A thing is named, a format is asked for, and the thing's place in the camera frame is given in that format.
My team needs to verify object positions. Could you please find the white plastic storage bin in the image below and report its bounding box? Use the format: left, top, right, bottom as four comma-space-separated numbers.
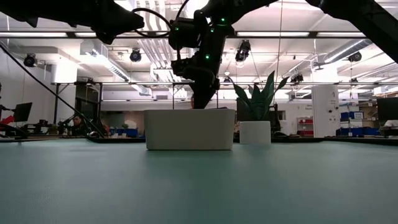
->
143, 108, 236, 151

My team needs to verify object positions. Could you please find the black overhead frame crossbar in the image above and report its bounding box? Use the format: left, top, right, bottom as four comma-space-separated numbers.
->
0, 30, 371, 39

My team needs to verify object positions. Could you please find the shelf with red bins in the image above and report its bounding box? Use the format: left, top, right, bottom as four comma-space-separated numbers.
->
297, 117, 314, 137

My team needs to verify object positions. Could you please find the black framed enclosure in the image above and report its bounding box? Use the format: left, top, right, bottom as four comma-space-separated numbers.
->
51, 81, 103, 138

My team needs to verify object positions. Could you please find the cluttered background workbench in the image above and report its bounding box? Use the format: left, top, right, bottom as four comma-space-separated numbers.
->
0, 119, 71, 139

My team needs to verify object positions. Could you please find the black monitor behind plant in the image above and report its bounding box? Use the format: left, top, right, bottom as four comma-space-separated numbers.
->
235, 97, 249, 123

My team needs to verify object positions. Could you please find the long black left arm cable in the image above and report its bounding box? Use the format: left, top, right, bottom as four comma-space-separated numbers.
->
0, 42, 106, 139

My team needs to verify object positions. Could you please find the large black monitor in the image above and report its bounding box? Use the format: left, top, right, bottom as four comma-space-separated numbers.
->
377, 97, 398, 122

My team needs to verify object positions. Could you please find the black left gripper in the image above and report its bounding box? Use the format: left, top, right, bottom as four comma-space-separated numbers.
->
39, 0, 146, 44

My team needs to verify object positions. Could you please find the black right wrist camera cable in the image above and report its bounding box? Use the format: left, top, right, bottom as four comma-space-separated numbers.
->
132, 0, 190, 62

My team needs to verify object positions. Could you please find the small black tilted monitor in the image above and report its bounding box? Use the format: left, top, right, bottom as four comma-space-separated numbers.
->
12, 101, 33, 123

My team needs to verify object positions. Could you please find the grey slanted ceiling duct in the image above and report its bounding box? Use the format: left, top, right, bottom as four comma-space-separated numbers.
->
323, 29, 398, 65

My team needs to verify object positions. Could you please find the white room pillar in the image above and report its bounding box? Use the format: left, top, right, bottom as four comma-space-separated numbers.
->
312, 85, 340, 138

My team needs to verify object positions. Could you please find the white LED light strip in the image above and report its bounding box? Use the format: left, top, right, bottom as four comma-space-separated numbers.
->
0, 32, 68, 37
74, 32, 149, 37
317, 32, 366, 37
238, 32, 310, 37

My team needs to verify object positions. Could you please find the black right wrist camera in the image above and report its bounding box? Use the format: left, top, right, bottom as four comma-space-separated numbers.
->
169, 17, 200, 50

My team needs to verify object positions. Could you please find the white cylindrical plant pot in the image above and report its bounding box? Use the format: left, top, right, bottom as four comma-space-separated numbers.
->
239, 120, 272, 146

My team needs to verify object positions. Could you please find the long blue storage bin row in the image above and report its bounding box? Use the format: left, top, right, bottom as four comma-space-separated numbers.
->
335, 126, 376, 137

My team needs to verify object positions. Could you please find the blue crate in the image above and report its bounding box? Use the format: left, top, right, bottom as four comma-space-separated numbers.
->
116, 128, 139, 138

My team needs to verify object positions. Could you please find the green snake plant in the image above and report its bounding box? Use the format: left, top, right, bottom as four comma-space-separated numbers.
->
228, 70, 290, 122

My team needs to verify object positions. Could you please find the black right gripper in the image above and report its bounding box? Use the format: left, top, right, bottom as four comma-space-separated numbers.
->
170, 25, 236, 110

